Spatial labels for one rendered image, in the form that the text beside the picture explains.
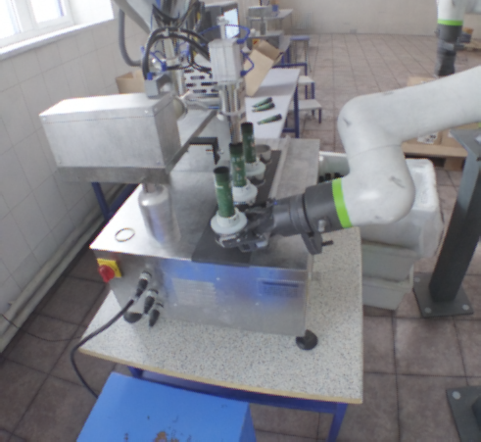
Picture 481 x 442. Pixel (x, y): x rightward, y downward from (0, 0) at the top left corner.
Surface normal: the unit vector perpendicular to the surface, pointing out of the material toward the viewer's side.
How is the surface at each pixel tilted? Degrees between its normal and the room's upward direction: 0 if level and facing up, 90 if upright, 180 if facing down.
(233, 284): 90
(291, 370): 0
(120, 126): 90
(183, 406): 0
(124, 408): 0
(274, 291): 90
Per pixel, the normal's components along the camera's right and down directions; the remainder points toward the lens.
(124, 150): -0.22, 0.57
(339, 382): -0.10, -0.82
